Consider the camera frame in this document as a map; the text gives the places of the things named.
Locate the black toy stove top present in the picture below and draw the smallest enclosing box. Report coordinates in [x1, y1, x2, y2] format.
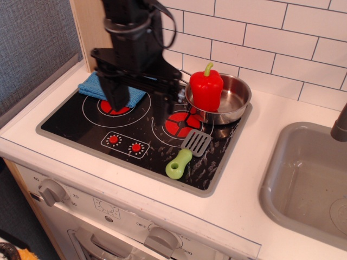
[36, 92, 252, 197]

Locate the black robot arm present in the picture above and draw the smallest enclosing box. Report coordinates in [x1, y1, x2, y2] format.
[91, 1, 182, 125]

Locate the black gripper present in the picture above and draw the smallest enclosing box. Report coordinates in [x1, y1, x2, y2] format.
[91, 25, 182, 126]

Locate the yellow orange object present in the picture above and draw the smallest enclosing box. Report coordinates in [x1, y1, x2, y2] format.
[17, 249, 38, 260]

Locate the wooden side panel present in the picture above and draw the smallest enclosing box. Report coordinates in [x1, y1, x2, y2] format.
[69, 0, 112, 73]

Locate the steel pot with handle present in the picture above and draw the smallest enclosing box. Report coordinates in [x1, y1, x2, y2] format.
[185, 73, 252, 125]

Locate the red toy bell pepper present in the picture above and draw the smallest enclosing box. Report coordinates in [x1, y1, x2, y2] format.
[189, 62, 224, 112]

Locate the grey right oven knob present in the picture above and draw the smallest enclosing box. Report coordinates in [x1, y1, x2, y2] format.
[144, 227, 178, 259]

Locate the green handled grey spatula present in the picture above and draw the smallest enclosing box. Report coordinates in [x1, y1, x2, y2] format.
[165, 129, 211, 180]

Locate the grey toy faucet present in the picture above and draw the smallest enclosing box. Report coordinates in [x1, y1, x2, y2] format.
[330, 103, 347, 142]

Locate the grey oven door handle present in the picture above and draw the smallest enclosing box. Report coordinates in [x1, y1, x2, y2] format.
[75, 228, 130, 259]

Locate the grey oven knob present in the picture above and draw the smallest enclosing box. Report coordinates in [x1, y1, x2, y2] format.
[38, 179, 66, 207]
[144, 227, 178, 259]

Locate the grey toy sink basin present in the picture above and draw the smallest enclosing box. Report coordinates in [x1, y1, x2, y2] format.
[260, 122, 346, 250]

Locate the black cable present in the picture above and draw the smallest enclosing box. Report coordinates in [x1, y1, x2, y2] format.
[147, 0, 177, 50]

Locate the blue folded cloth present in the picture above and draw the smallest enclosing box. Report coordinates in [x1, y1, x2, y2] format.
[78, 72, 146, 108]

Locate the grey left oven knob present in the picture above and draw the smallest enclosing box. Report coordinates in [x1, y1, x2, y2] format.
[38, 179, 66, 207]

